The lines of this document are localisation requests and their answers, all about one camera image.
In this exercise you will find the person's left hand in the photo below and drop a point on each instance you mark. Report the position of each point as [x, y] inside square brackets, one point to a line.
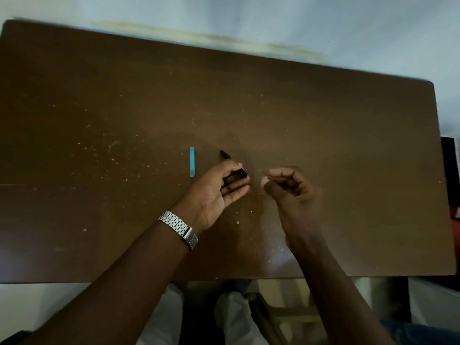
[208, 197]

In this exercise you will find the person's right hand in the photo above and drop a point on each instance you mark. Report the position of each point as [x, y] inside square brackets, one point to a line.
[298, 208]

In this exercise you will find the black pen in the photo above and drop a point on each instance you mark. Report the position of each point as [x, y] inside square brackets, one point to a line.
[225, 155]

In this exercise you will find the person's left forearm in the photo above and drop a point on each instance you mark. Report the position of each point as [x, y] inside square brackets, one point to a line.
[115, 294]

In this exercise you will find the person's right forearm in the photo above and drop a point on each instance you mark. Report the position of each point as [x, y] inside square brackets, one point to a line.
[338, 298]

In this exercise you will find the person's right leg white trousers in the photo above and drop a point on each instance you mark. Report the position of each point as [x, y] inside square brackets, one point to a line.
[237, 319]

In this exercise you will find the person's leg white trousers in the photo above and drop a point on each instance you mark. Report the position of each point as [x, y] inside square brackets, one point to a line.
[163, 319]
[237, 319]

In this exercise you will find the person's left leg white trousers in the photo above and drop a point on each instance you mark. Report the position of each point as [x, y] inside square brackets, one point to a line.
[163, 319]

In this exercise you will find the silver metal wristwatch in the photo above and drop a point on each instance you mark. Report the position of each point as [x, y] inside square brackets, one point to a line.
[179, 229]

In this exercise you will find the black table leg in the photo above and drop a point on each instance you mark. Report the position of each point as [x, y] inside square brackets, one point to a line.
[400, 300]

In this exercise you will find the white box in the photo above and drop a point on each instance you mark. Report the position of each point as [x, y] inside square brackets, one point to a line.
[435, 301]

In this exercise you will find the blue fabric item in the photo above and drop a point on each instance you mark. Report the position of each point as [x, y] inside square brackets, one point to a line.
[424, 334]

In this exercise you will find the black fabric item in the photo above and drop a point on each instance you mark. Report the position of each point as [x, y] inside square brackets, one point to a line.
[14, 339]

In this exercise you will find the wooden chair frame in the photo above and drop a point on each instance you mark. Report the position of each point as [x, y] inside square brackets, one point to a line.
[269, 323]

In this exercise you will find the black metal frame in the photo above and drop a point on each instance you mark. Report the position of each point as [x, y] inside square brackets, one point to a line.
[451, 172]

